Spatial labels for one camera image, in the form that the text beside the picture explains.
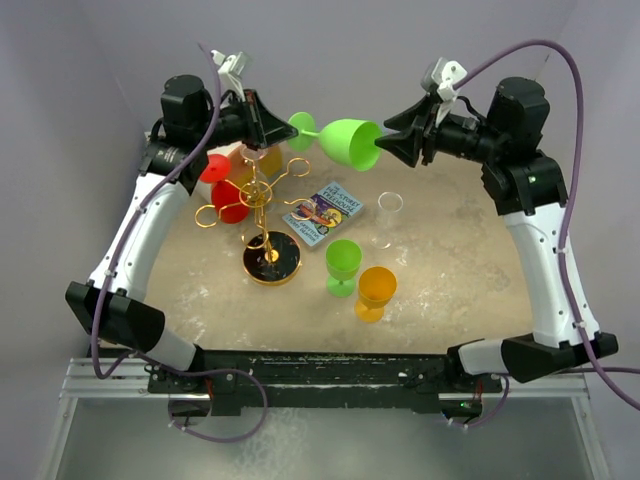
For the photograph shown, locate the gold wine glass rack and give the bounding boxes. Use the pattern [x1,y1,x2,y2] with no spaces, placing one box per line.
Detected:
[194,157,311,286]

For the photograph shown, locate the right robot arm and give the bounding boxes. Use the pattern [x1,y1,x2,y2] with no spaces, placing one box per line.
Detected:
[375,77,619,391]

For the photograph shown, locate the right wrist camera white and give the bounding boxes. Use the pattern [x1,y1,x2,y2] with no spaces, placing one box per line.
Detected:
[421,57,468,126]

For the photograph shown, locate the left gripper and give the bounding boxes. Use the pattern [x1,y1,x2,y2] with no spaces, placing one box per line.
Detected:
[194,89,297,151]

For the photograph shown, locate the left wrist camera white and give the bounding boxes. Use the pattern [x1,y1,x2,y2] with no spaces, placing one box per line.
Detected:
[210,50,251,101]

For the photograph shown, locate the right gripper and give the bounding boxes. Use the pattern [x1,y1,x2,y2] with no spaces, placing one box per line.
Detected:
[376,90,507,167]

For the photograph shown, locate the red plastic goblet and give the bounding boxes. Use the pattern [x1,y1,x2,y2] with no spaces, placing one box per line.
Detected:
[199,153,249,224]

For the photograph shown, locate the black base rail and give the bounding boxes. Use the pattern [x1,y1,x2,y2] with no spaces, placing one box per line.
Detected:
[145,350,502,417]

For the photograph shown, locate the clear glass on table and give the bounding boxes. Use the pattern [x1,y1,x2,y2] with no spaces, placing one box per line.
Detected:
[370,191,404,249]

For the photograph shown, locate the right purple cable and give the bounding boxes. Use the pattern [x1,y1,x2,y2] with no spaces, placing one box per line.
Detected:
[452,39,640,426]

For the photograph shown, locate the purple cable loop front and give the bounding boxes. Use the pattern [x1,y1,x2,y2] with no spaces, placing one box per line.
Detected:
[167,368,270,443]

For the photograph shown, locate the colourful children's book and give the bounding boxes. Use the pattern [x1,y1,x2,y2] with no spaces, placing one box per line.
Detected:
[282,181,364,249]

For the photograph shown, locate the orange plastic goblet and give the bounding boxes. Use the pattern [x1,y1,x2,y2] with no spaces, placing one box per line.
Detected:
[354,266,397,323]

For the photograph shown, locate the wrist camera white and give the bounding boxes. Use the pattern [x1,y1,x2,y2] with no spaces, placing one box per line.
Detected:
[421,57,468,126]
[210,50,251,101]

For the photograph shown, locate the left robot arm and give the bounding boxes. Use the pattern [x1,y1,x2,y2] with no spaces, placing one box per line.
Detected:
[65,75,298,392]

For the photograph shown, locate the green goblet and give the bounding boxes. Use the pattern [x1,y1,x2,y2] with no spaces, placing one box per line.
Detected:
[288,112,382,172]
[325,239,363,298]

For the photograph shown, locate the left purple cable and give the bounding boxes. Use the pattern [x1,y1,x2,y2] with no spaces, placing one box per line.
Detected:
[90,43,224,380]

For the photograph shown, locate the white orange cylinder appliance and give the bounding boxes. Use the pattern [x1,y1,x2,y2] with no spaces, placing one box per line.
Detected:
[197,142,285,219]

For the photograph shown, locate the clear wine glass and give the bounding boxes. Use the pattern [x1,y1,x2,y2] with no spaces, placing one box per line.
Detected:
[240,146,274,213]

